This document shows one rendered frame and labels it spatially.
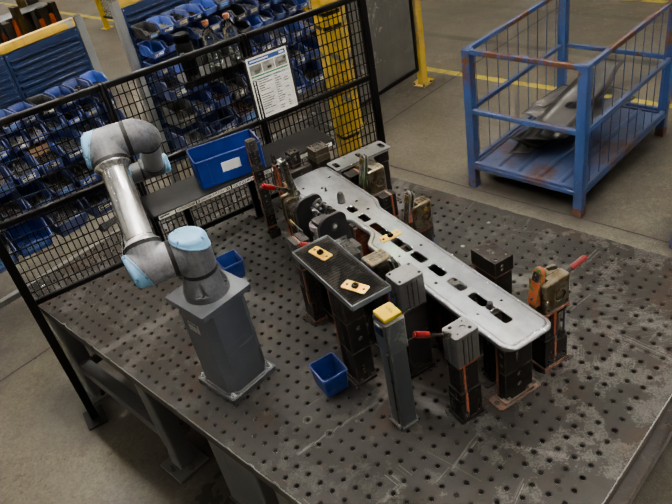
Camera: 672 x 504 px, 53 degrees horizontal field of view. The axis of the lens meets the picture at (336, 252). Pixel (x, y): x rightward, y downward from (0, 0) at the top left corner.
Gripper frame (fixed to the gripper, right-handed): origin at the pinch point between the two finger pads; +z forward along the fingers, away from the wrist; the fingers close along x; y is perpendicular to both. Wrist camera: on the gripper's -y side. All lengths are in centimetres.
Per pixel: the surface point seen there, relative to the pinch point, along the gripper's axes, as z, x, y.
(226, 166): -37, 12, 46
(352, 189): -19, -21, 90
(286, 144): -49, 23, 79
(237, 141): -50, 22, 55
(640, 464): 95, -84, 161
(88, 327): 25.5, 30.2, -14.6
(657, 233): 9, 8, 288
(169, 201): -24.3, 20.0, 21.9
